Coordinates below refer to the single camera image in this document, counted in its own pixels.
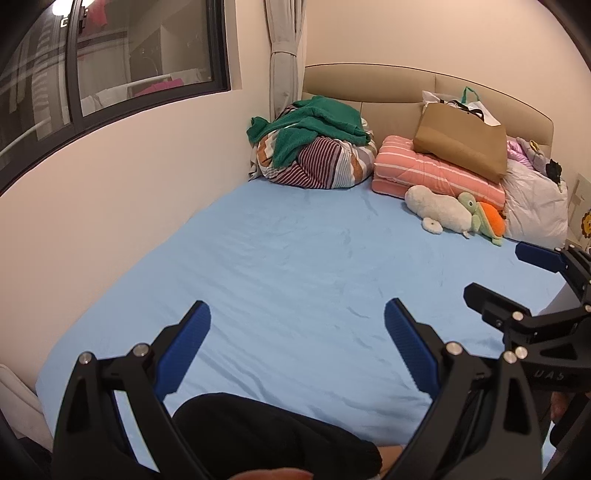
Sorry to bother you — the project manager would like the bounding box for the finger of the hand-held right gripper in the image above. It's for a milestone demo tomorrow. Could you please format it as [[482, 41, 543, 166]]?
[[463, 282, 591, 393], [515, 241, 591, 305]]

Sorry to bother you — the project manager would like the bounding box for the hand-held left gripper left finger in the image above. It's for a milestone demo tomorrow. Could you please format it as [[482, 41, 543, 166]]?
[[52, 300, 212, 480]]

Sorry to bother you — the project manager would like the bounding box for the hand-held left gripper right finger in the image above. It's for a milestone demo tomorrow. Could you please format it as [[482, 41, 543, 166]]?
[[384, 298, 543, 480]]

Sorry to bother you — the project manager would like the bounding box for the white pillow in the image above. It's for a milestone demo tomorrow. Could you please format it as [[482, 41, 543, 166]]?
[[501, 159, 570, 241]]

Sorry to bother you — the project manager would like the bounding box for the folded lion print mat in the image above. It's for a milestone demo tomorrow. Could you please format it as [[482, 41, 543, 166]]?
[[563, 173, 591, 252]]

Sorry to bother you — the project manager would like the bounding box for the green turtle plush toy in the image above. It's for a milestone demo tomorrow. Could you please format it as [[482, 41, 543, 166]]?
[[457, 191, 506, 246]]

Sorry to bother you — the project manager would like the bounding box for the lilac grey jacket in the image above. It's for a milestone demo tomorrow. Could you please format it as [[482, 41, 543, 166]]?
[[515, 136, 561, 174]]

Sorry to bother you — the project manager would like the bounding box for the person's leg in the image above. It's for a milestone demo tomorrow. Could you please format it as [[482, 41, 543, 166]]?
[[173, 392, 407, 480]]

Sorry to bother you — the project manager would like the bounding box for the white plush toy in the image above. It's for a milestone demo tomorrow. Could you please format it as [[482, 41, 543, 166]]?
[[405, 185, 474, 239]]

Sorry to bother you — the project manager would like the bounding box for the blue bed sheet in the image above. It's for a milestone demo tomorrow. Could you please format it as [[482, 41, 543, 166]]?
[[36, 178, 568, 472]]

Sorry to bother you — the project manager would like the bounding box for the brown paper bag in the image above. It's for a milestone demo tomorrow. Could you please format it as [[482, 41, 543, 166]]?
[[413, 102, 509, 184]]

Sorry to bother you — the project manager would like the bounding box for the pink striped pillow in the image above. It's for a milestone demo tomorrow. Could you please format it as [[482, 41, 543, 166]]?
[[372, 135, 507, 210]]

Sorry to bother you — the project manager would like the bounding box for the striped blanket bundle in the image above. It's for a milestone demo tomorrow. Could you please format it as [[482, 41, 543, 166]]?
[[249, 105, 378, 189]]

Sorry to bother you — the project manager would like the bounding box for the beige headboard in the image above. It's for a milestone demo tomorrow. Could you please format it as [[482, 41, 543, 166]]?
[[302, 64, 555, 153]]

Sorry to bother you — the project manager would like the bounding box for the green towel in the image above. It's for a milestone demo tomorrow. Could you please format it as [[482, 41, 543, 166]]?
[[246, 95, 374, 168]]

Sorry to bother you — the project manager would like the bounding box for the dark framed window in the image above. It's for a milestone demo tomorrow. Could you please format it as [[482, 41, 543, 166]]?
[[0, 0, 232, 195]]

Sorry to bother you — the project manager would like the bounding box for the grey curtain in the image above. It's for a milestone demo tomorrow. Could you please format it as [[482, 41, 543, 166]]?
[[265, 0, 308, 118]]

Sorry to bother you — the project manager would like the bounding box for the white bag with green handle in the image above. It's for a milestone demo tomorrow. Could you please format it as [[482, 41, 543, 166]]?
[[421, 86, 502, 126]]

